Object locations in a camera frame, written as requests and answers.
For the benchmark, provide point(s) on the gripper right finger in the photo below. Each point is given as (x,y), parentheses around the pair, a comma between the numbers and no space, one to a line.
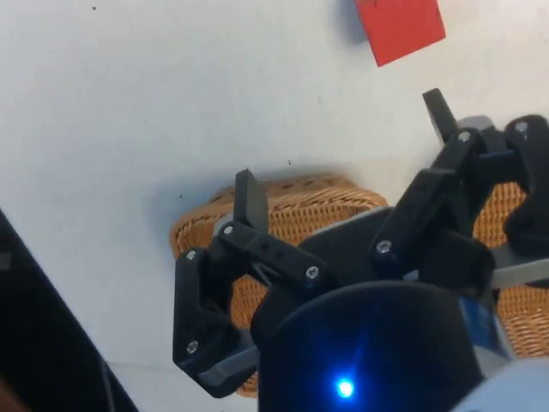
(420,206)

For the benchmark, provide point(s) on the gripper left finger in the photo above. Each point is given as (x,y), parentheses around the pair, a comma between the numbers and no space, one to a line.
(193,309)

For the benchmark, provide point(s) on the red cube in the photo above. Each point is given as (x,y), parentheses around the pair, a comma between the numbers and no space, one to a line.
(399,30)

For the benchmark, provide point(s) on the wicker basket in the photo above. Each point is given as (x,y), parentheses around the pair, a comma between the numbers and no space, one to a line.
(304,219)
(523,317)

